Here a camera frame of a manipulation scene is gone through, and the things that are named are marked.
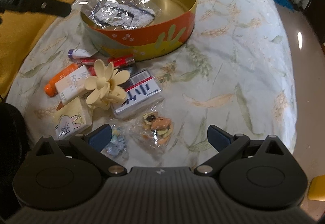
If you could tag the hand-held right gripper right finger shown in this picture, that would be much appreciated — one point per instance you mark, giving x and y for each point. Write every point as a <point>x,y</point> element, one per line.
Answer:
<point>217,137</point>

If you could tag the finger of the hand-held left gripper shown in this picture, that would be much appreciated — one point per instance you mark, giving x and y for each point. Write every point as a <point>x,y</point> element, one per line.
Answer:
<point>30,3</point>

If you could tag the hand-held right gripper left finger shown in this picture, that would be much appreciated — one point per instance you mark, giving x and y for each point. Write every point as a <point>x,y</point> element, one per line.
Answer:
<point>99,137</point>

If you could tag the clear packet with blue item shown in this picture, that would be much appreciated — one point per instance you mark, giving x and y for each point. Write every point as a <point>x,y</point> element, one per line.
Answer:
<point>118,146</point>

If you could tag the yellow rabbit tissue pack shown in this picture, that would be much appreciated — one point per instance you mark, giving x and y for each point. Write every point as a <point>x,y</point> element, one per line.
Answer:
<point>73,118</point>

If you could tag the cream flower hair claw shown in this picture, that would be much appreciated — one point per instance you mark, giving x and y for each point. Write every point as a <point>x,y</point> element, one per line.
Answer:
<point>101,87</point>

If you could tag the clear packet of colourful charms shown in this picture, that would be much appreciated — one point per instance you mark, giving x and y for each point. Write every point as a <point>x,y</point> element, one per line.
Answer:
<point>156,127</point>

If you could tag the white tissue pack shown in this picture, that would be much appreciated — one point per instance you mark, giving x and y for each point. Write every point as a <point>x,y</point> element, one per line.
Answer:
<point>71,85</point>

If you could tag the clear plastic box white label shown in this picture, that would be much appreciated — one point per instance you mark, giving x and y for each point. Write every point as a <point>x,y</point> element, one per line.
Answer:
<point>142,94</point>

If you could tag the white tube with purple cap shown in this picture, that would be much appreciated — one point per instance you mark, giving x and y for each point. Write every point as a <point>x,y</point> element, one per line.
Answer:
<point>80,53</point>

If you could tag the orange tube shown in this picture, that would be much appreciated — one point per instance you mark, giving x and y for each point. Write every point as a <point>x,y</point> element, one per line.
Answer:
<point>58,79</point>

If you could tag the crinkled clear plastic bag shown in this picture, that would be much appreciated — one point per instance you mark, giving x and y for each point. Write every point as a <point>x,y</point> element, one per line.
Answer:
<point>121,8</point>

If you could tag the round orange yellow tin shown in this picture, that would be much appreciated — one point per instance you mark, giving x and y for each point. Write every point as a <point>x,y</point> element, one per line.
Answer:
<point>152,36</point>

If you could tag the yellow sofa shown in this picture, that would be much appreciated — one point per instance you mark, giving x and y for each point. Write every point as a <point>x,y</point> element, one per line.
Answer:
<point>20,43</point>

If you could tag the yellow stool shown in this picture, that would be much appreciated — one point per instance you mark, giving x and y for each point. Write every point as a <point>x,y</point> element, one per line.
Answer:
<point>317,188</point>

